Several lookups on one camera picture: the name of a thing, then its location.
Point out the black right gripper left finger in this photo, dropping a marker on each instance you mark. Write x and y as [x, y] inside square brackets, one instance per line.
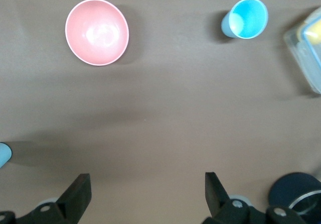
[72, 204]

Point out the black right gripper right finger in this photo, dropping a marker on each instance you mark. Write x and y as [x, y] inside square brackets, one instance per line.
[218, 204]

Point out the blue plastic cup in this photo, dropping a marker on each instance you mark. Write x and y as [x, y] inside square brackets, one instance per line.
[248, 18]
[4, 155]

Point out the brown table cover cloth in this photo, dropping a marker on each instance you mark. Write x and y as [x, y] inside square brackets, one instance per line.
[160, 108]

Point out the clear plastic food container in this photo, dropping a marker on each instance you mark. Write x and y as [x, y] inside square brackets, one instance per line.
[308, 68]

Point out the pink bowl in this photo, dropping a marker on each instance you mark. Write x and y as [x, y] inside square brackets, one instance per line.
[96, 31]

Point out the yellow round food piece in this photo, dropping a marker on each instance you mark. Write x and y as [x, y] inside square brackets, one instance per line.
[314, 31]

